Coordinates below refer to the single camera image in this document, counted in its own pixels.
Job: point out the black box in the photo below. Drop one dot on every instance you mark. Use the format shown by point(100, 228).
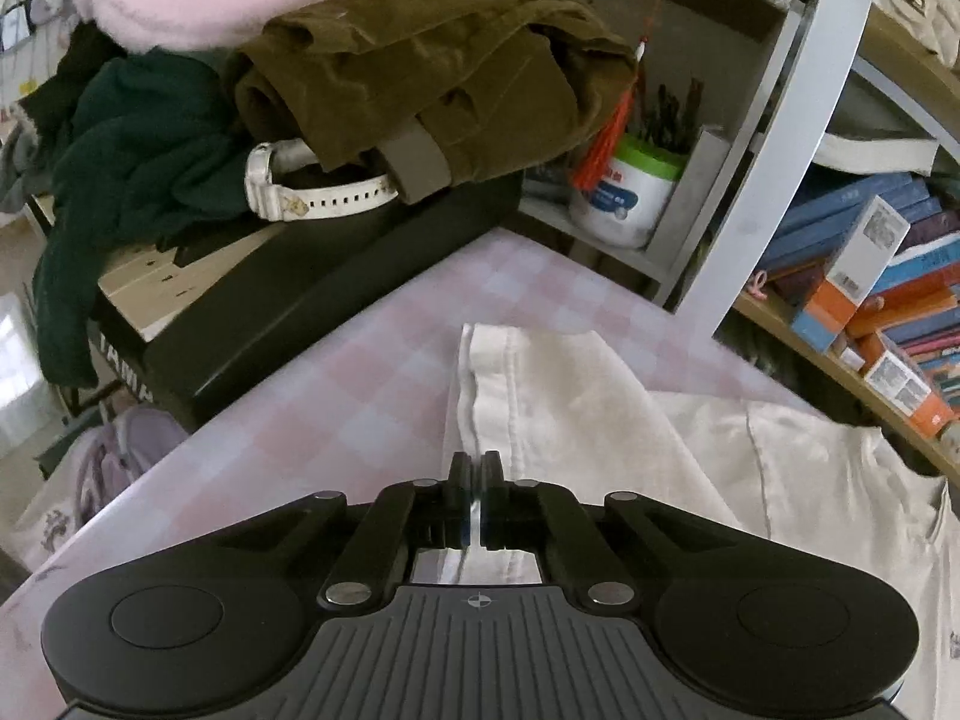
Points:
point(300, 285)

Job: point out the cream bag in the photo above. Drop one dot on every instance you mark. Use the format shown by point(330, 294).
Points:
point(919, 0)

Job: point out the flat white orange box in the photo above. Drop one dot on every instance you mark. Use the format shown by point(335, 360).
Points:
point(907, 390)

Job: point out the row of books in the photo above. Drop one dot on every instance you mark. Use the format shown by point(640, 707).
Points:
point(922, 292)

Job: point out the white wristwatch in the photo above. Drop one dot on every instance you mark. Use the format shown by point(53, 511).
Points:
point(330, 202)

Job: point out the pink printed desk mat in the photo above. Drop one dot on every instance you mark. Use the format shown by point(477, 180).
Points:
point(375, 360)

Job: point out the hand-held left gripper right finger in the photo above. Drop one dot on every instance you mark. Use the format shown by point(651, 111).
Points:
point(493, 502)

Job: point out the cream garment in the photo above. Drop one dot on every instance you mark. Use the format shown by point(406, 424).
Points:
point(787, 480)

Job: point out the white bookshelf frame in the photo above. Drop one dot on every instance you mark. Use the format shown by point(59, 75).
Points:
point(787, 127)

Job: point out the tall white orange box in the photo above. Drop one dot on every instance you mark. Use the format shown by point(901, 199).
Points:
point(862, 255)

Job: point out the grey cloth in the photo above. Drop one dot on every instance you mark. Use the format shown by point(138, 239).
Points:
point(22, 172)

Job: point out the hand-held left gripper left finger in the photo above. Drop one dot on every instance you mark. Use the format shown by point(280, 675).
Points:
point(459, 502)

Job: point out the bundle of pencils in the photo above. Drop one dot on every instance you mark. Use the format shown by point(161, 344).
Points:
point(667, 120)

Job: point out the dark green garment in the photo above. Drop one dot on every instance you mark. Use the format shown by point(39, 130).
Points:
point(142, 142)

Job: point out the white jar with green lid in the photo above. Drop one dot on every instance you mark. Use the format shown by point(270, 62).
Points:
point(622, 202)

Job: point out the red tassel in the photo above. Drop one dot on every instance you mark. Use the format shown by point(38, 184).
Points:
point(600, 157)

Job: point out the pink clip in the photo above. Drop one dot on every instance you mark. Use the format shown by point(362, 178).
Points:
point(757, 285)

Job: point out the purple bag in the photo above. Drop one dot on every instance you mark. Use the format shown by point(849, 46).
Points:
point(127, 442)

